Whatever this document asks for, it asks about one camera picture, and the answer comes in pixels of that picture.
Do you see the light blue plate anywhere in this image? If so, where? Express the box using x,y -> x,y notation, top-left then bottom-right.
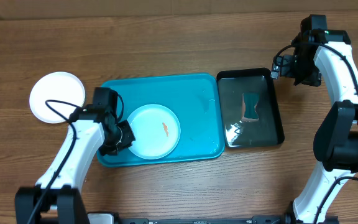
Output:
127,104 -> 181,160

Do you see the green scrubbing sponge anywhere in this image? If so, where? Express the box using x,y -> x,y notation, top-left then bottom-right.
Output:
241,93 -> 259,122

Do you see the white pink plate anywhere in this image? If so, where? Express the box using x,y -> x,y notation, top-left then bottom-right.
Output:
29,72 -> 86,124

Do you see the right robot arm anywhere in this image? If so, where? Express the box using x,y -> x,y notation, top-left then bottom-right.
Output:
272,29 -> 358,223

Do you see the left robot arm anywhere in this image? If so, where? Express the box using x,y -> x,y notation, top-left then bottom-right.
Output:
14,105 -> 135,223

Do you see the black water tray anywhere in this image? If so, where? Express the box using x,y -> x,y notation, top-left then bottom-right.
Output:
216,68 -> 285,148

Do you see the teal plastic tray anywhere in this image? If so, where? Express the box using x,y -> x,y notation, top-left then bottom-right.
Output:
98,73 -> 225,167

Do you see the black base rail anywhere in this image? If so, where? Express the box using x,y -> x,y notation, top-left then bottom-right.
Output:
87,212 -> 340,224

